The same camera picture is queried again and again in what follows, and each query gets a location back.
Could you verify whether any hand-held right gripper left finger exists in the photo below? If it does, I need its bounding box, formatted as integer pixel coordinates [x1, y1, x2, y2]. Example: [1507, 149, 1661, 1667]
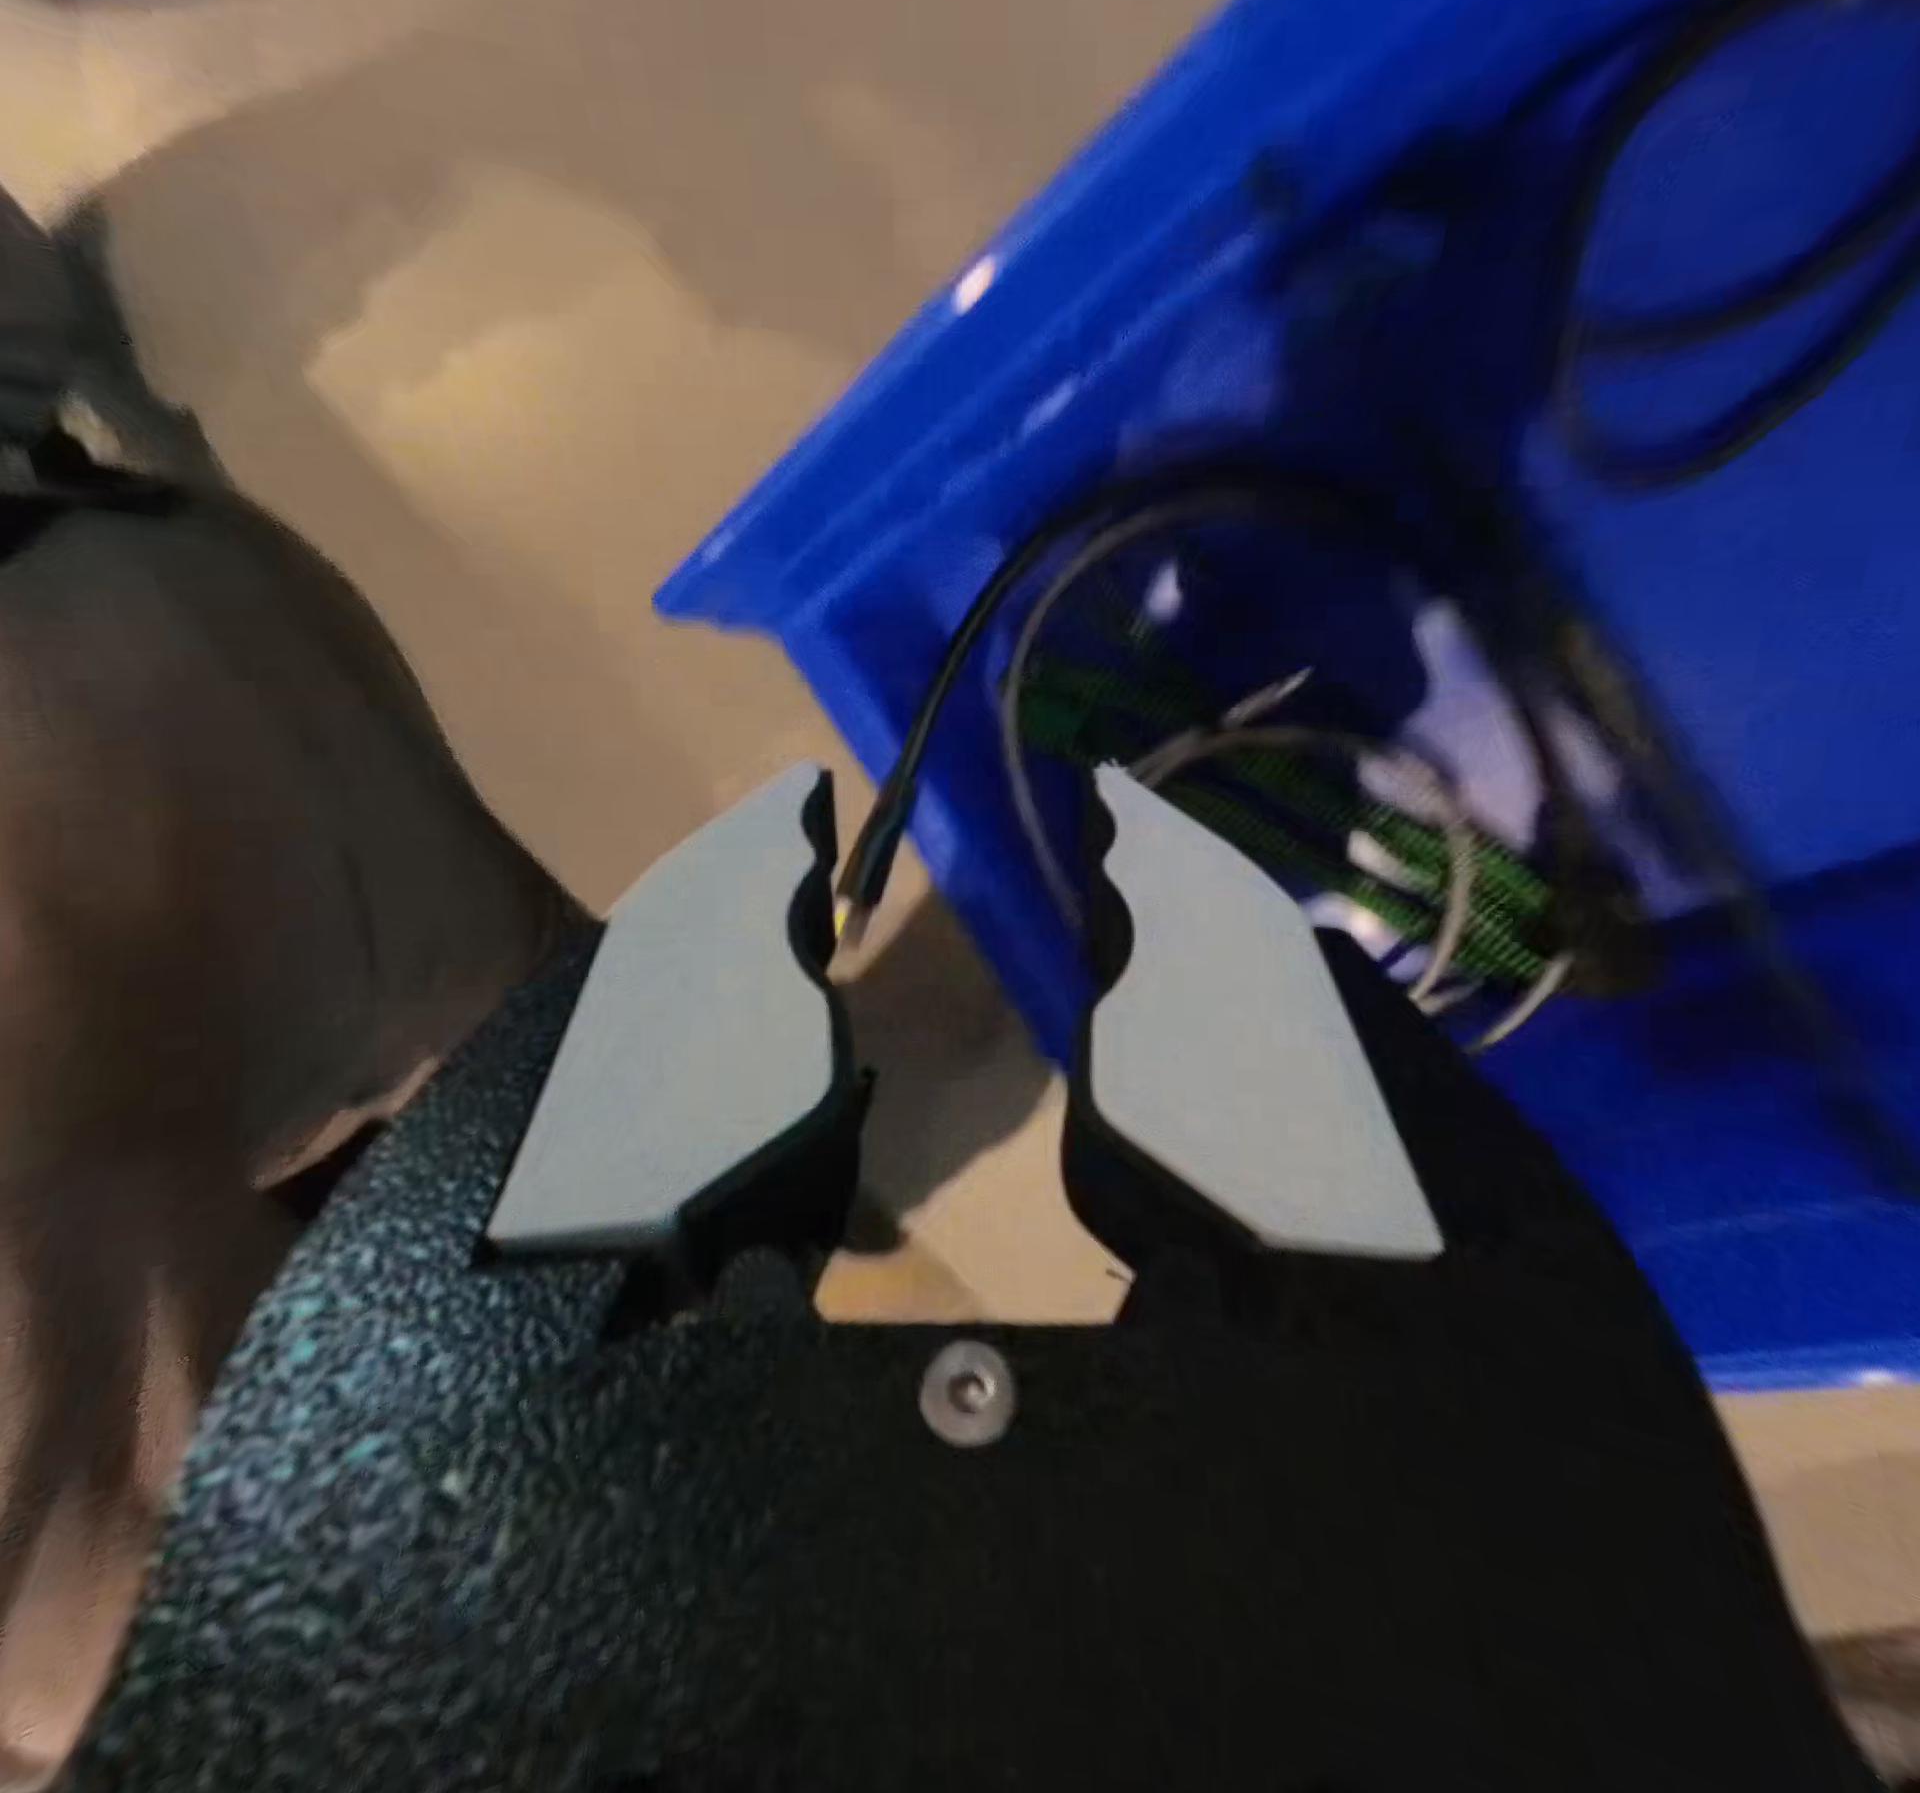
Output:
[483, 762, 878, 1298]

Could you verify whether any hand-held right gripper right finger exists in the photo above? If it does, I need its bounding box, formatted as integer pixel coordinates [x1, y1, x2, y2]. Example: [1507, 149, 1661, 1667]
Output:
[1064, 762, 1445, 1283]

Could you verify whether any black usb cable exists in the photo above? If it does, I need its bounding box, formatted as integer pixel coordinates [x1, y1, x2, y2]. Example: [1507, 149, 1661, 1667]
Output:
[832, 0, 1920, 991]

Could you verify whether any blue plastic bin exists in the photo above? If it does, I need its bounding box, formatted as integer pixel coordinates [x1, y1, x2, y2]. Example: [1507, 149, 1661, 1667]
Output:
[654, 0, 1920, 1389]

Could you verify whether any person's left forearm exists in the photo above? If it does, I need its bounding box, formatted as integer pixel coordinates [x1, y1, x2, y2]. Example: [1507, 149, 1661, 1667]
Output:
[0, 480, 602, 1793]

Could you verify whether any green braided cable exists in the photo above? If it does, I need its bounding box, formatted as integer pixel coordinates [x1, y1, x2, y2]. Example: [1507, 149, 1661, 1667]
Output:
[1019, 643, 1566, 990]

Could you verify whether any grey braided cable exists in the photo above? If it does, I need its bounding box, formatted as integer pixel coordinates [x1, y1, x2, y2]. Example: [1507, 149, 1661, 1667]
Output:
[1000, 497, 1585, 1050]

